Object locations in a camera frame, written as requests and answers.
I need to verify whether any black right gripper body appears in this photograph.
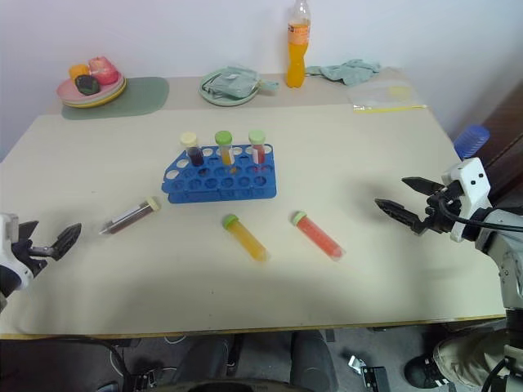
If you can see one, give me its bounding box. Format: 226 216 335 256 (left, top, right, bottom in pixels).
422 181 466 236

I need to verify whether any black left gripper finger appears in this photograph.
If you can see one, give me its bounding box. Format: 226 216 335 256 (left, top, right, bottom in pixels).
18 220 40 243
48 222 83 262

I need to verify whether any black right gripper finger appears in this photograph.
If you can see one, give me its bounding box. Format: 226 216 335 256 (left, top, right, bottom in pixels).
401 176 447 197
373 198 427 237

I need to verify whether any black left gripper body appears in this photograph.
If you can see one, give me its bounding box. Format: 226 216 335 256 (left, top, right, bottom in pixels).
10 238 53 279

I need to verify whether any blue plastic test tube rack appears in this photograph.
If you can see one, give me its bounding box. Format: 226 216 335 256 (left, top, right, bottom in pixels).
161 143 279 205

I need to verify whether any blue ribbed cap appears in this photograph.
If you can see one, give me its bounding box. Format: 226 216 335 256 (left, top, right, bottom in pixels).
454 124 491 162

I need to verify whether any clear zip plastic bag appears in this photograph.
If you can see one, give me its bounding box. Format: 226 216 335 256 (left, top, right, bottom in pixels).
347 80 429 115

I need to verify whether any dark wooden furniture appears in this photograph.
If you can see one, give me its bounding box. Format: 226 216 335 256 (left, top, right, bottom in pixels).
448 76 523 201

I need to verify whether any crumpled pale green cloth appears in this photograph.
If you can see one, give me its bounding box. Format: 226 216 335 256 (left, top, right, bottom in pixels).
306 59 382 87

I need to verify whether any pink plate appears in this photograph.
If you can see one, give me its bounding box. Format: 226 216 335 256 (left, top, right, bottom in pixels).
56 73 125 103

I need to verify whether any beige trouser leg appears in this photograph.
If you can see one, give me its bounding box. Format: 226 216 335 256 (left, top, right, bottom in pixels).
431 333 512 390

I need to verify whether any stack of plates with food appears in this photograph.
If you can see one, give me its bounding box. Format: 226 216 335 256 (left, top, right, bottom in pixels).
60 77 128 109

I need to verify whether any dark green toy food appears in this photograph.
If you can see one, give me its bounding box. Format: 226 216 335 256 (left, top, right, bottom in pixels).
74 73 101 96

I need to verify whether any black shoe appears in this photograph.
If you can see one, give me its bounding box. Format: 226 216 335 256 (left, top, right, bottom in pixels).
404 354 451 391

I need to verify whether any green placemat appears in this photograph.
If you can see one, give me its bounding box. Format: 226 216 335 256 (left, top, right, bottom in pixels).
60 76 171 122

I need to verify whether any orange toy food block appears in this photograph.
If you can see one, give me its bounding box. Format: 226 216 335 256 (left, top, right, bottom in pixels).
68 64 91 82

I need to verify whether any small black box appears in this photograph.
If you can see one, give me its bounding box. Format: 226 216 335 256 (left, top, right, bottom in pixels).
359 366 390 392

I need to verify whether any dark rounded shape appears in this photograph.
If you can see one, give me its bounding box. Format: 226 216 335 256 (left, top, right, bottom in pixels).
288 330 339 392

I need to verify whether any pink red toy food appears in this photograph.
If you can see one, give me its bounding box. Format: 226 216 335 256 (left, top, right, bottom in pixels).
87 56 120 86

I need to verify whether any orange soda plastic bottle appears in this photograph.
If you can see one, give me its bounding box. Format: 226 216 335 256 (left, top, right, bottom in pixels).
284 0 313 89

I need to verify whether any pale green round plate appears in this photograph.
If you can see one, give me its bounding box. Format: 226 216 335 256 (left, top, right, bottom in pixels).
198 67 263 108

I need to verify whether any grey-green fabric pouch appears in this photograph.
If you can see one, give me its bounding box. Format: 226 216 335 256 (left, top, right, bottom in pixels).
201 65 280 100

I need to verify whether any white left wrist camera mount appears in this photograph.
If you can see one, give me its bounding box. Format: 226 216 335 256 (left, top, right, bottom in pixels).
0 212 34 292

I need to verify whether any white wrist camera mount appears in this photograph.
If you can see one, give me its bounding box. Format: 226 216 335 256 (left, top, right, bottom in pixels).
440 158 492 243
0 212 34 292

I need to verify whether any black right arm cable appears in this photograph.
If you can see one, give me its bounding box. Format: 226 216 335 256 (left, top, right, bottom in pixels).
438 194 523 234

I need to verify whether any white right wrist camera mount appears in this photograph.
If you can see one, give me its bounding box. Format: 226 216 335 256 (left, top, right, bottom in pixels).
440 158 492 243

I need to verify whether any black floor cable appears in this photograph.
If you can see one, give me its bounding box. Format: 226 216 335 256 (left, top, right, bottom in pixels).
56 336 138 392

